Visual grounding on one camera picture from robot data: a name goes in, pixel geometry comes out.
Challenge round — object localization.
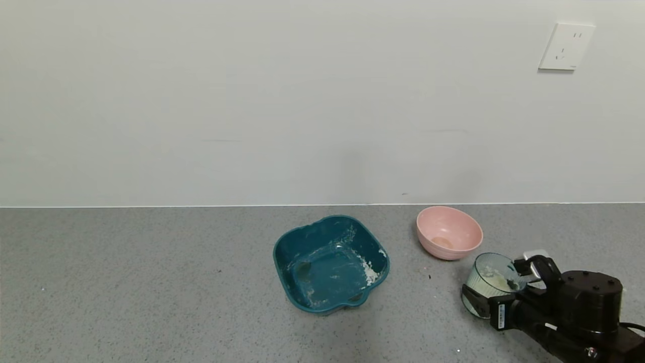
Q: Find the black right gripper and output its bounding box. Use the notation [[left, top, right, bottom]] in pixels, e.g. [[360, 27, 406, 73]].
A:
[[462, 278, 560, 337]]

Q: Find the clear ribbed plastic cup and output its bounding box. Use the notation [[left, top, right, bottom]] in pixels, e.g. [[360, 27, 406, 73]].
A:
[[462, 253, 527, 319]]

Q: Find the pink bowl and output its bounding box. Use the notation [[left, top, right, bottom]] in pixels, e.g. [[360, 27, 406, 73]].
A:
[[416, 206, 484, 261]]

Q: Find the teal square plastic tray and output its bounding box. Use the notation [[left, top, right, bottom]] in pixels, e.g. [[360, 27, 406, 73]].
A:
[[273, 215, 391, 316]]

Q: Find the white wall socket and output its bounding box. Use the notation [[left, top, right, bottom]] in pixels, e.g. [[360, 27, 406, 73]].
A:
[[538, 22, 596, 71]]

